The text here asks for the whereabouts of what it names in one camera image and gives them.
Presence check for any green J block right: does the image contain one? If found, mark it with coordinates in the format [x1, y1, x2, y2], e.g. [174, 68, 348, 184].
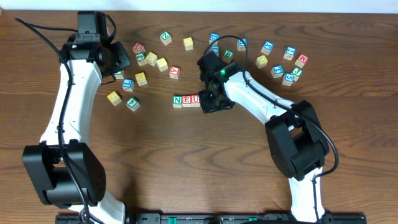
[291, 67, 303, 82]

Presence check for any blue l block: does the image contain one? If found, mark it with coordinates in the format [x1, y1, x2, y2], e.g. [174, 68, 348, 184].
[210, 45, 220, 57]
[122, 78, 134, 92]

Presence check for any blue D block upper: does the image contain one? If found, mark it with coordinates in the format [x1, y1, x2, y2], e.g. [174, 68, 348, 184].
[209, 32, 220, 46]

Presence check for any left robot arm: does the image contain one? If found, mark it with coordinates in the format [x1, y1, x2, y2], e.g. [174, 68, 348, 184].
[22, 11, 131, 223]

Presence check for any blue L block left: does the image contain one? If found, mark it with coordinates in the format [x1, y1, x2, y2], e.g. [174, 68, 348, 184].
[122, 78, 134, 92]

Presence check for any green 4 block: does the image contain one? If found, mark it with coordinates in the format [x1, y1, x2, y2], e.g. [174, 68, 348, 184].
[126, 97, 140, 111]

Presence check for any blue S block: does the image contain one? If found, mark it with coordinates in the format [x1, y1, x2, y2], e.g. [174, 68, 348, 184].
[282, 73, 295, 86]

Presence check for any red A block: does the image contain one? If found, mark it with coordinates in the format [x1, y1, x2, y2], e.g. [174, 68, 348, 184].
[169, 66, 180, 79]

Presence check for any blue Z block right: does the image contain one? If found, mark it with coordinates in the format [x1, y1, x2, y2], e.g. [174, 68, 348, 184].
[283, 46, 296, 60]

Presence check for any red u block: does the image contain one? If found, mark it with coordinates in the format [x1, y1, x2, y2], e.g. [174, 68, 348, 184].
[191, 95, 200, 107]
[132, 42, 146, 54]

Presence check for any yellow block right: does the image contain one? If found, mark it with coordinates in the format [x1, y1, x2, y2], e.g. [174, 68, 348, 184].
[256, 55, 269, 69]

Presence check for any green J block left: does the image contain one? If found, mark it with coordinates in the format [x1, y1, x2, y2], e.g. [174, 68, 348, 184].
[135, 52, 147, 66]

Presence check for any green j block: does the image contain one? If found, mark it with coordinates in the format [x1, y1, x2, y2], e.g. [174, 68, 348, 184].
[291, 67, 303, 82]
[135, 52, 147, 66]

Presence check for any green N block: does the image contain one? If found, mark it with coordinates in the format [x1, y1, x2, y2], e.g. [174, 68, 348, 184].
[172, 95, 182, 108]

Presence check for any green V block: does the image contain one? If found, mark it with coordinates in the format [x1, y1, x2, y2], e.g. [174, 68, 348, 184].
[114, 70, 124, 80]

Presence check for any red M block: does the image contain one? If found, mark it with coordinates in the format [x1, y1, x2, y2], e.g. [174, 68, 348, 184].
[295, 54, 308, 68]

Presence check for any yellow block lower left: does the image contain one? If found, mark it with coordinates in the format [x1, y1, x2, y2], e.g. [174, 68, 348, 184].
[107, 91, 122, 106]

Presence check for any blue L block centre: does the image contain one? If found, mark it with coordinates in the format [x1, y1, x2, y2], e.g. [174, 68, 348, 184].
[210, 45, 220, 57]

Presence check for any red E block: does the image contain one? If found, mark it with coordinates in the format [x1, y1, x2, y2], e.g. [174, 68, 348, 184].
[182, 95, 192, 107]

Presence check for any yellow O block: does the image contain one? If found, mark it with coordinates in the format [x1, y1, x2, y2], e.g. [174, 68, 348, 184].
[183, 37, 194, 51]

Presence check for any blue d block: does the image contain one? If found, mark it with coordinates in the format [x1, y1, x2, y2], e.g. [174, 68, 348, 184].
[237, 38, 247, 51]
[209, 32, 220, 46]

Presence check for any green Z block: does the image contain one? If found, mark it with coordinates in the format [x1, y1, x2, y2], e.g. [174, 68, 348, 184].
[160, 31, 172, 45]

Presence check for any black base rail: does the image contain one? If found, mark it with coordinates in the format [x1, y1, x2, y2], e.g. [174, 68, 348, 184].
[55, 212, 367, 224]

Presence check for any yellow block upper left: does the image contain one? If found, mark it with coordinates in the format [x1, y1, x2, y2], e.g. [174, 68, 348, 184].
[146, 52, 158, 66]

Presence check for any yellow block middle left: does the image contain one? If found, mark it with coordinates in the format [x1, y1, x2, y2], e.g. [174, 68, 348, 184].
[135, 72, 147, 86]

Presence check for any green B block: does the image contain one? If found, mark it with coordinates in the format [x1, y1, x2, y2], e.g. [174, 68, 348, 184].
[222, 50, 234, 64]

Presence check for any blue D block right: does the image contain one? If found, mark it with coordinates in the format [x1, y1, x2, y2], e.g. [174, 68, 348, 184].
[237, 38, 247, 51]

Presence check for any blue X block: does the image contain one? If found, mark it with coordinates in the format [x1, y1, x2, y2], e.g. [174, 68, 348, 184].
[261, 41, 274, 55]

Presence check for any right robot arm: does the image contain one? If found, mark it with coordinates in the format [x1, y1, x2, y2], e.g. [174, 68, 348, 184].
[197, 52, 329, 223]

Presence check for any yellow block beside R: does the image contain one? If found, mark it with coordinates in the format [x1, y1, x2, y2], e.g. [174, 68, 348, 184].
[156, 57, 169, 72]

